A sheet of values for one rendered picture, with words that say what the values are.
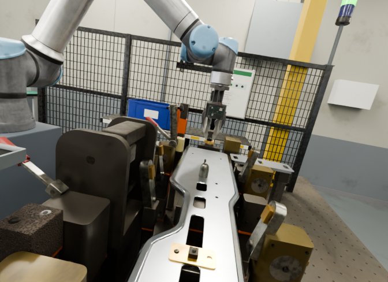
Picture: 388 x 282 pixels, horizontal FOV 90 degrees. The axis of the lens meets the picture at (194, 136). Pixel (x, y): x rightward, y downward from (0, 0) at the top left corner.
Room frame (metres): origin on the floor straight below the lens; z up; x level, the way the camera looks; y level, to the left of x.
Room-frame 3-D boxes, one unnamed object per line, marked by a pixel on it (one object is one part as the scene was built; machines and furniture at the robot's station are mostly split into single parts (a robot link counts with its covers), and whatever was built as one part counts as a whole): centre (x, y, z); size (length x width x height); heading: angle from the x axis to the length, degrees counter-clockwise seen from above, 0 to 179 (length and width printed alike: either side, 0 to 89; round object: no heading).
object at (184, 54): (0.69, 0.04, 1.41); 0.11 x 0.11 x 0.08; 8
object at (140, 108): (1.21, 0.26, 1.10); 0.30 x 0.17 x 0.13; 83
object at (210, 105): (0.72, -0.06, 1.25); 0.09 x 0.08 x 0.12; 177
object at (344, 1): (1.27, -0.73, 1.90); 0.07 x 0.07 x 0.06
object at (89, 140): (0.40, 0.16, 0.95); 0.18 x 0.13 x 0.49; 177
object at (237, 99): (1.30, -0.20, 1.30); 0.23 x 0.02 x 0.31; 87
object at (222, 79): (0.73, -0.06, 1.33); 0.08 x 0.08 x 0.05
